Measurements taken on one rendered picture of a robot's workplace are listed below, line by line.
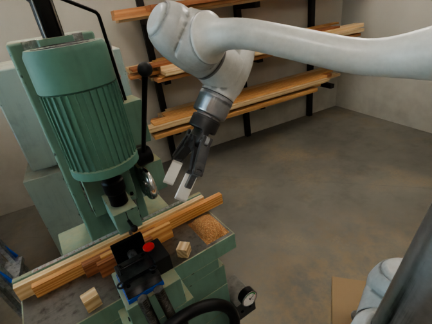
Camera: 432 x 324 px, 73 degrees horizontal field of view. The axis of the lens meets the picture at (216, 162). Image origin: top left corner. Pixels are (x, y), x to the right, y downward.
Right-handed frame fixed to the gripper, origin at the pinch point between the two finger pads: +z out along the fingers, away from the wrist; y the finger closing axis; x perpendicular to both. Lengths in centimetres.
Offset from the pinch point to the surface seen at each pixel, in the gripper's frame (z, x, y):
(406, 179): -57, -223, 93
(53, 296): 41.6, 15.6, 8.6
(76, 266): 33.5, 12.9, 11.6
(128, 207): 11.9, 6.8, 9.5
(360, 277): 21, -145, 40
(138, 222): 15.2, 2.3, 9.5
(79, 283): 37.2, 10.5, 9.8
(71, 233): 43, 14, 51
